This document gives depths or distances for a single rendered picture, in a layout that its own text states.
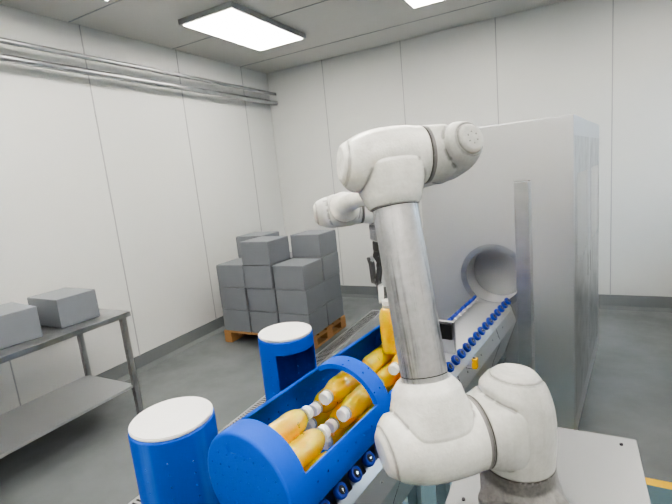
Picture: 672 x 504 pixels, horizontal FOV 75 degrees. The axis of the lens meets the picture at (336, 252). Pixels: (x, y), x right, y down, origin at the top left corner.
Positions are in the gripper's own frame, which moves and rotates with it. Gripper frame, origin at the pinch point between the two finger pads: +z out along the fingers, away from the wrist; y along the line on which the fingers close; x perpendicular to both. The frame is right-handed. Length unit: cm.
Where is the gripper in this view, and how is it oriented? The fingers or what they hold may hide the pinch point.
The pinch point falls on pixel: (386, 294)
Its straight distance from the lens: 163.0
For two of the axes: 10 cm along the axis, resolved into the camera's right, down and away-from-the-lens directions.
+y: -8.2, -0.2, 5.7
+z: 0.9, 9.8, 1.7
